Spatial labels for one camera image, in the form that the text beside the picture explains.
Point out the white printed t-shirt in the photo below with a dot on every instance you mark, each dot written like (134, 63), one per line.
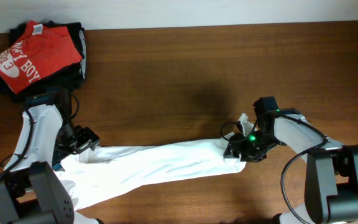
(110, 171)

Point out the black folded clothes stack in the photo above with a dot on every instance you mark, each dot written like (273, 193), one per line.
(70, 77)

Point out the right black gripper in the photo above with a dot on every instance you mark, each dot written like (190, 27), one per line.
(239, 147)

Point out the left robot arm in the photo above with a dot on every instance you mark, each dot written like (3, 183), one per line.
(30, 191)

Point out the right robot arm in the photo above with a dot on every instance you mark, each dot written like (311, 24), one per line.
(331, 183)

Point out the red folded printed t-shirt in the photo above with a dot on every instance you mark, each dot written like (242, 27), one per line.
(35, 52)

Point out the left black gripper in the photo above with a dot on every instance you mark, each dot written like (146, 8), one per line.
(84, 140)

